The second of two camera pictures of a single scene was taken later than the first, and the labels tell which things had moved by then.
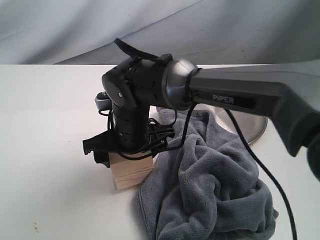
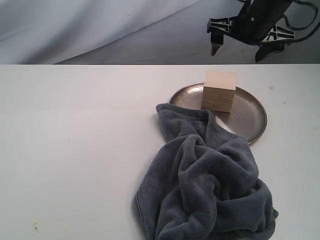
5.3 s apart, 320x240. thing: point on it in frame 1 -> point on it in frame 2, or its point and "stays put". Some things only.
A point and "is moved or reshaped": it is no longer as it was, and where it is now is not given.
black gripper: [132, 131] -> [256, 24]
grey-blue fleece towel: [204, 186] stays put
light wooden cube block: [128, 173] is moved or reshaped
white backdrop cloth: [206, 32] stays put
